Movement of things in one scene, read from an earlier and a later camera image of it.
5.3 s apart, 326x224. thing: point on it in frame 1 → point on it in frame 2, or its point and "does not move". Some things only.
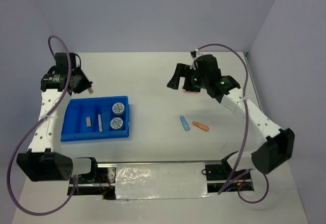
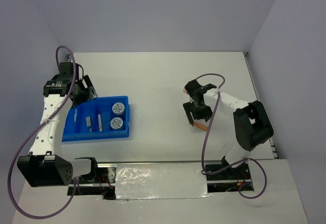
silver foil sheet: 162,180 does not move
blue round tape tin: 118,108 does not move
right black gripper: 185,71 → 207,114
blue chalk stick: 185,123 → 75,115
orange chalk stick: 205,128 does not move
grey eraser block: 88,121 does not move
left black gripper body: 83,82 → 82,96
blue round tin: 116,123 does not move
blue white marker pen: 100,122 does not move
